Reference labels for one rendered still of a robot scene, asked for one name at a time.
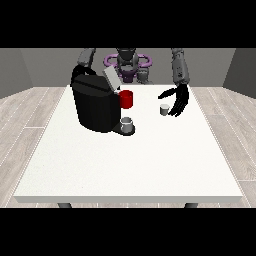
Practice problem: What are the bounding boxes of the pale grey machine lid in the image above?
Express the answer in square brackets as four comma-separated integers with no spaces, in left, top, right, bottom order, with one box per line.
[102,65,122,91]

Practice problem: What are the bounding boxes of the black coffee machine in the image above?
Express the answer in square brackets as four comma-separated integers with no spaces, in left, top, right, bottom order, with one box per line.
[70,73,136,137]

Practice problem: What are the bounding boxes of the red pod holder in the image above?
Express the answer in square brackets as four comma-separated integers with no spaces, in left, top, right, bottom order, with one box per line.
[119,89,134,110]

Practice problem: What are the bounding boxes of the small grey coffee pod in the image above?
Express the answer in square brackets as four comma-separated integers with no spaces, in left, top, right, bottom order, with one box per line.
[159,103,170,117]

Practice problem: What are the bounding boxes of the grey robot trunk purple rings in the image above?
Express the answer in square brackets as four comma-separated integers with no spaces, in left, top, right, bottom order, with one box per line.
[103,48,155,85]

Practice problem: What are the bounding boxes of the small grey cup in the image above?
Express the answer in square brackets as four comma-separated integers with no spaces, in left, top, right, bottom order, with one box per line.
[120,116,135,134]

